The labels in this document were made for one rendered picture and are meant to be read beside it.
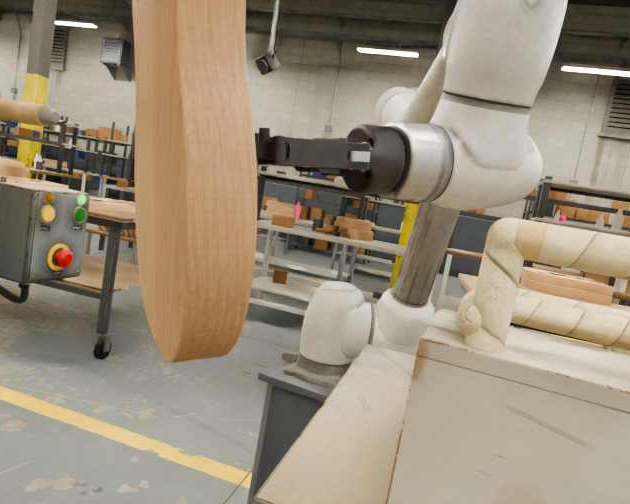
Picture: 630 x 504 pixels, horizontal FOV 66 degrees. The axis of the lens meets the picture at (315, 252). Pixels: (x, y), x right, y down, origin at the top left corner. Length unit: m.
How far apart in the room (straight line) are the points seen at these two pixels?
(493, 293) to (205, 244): 0.23
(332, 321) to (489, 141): 0.86
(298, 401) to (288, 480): 0.87
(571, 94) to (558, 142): 1.03
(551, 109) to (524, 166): 11.40
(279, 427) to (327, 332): 0.30
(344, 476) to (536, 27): 0.49
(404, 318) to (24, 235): 0.91
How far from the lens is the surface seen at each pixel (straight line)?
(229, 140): 0.31
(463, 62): 0.58
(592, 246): 0.42
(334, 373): 1.38
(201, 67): 0.33
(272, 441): 1.45
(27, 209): 1.14
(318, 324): 1.34
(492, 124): 0.57
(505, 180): 0.60
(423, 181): 0.54
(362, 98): 12.17
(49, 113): 0.84
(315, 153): 0.44
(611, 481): 0.45
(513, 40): 0.57
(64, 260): 1.18
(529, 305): 0.58
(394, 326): 1.34
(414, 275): 1.29
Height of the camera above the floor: 1.20
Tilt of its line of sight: 6 degrees down
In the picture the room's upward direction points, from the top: 10 degrees clockwise
